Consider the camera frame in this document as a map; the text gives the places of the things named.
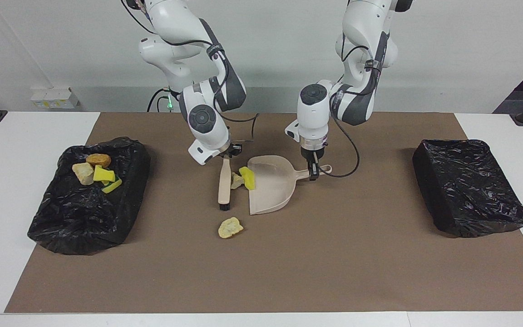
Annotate beige hand brush black bristles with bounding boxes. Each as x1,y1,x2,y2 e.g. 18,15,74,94
217,157,232,212

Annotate yellow sponge piece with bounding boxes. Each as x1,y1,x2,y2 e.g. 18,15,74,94
239,166,256,190
93,164,116,183
101,178,123,194

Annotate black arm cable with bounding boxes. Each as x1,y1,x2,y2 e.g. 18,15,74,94
123,0,260,142
318,20,360,178

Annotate beige plastic dustpan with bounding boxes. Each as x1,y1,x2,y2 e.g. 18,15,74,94
247,155,333,215

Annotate black bag lined bin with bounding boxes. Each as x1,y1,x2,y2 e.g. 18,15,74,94
27,137,152,255
412,139,523,238

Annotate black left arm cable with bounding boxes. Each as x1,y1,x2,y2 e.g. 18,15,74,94
318,20,360,178

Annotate brown table mat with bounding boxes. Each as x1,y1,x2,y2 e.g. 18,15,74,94
5,112,523,314

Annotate orange brown bread nugget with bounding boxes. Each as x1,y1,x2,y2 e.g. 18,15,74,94
86,154,112,168

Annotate white wall socket box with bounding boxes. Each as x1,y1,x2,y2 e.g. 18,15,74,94
31,87,80,109

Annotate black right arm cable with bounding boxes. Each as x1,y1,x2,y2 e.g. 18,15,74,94
123,0,260,142

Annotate orange striped bread piece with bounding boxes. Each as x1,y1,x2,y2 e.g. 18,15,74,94
218,217,244,239

